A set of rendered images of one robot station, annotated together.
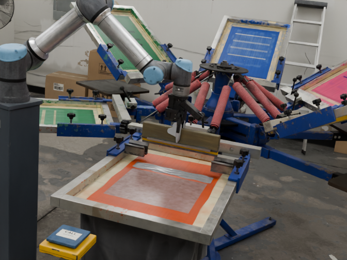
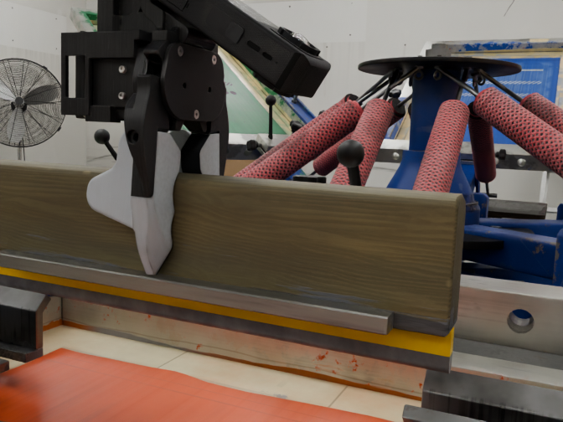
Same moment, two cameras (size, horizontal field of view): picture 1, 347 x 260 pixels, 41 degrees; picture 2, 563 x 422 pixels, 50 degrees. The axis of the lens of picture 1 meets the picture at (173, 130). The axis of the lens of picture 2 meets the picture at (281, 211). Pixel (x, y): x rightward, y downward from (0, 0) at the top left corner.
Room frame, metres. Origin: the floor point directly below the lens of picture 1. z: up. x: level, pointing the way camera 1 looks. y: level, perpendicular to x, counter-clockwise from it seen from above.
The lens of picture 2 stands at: (1.60, -0.16, 1.17)
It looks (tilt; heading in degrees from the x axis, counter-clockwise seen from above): 7 degrees down; 9
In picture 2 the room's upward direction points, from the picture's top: 2 degrees clockwise
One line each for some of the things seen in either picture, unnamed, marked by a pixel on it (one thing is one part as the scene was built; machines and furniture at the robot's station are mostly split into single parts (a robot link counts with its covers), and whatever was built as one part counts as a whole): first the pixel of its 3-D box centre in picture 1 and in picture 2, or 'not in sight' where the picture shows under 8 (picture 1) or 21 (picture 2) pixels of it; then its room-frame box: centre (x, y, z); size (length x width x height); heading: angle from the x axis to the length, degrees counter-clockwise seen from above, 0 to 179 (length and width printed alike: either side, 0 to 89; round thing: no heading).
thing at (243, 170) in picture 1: (238, 173); not in sight; (1.94, -0.31, 0.98); 0.30 x 0.05 x 0.07; 164
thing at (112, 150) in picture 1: (124, 148); not in sight; (2.09, 0.22, 0.98); 0.30 x 0.05 x 0.07; 164
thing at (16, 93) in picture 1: (12, 87); not in sight; (1.95, 0.71, 1.25); 0.15 x 0.15 x 0.10
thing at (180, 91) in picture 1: (180, 90); not in sight; (1.99, -0.01, 1.31); 0.08 x 0.08 x 0.05
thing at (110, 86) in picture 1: (147, 104); not in sight; (3.28, 0.21, 0.91); 1.34 x 0.40 x 0.08; 44
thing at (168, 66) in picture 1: (159, 70); not in sight; (1.98, 0.09, 1.39); 0.11 x 0.11 x 0.08; 83
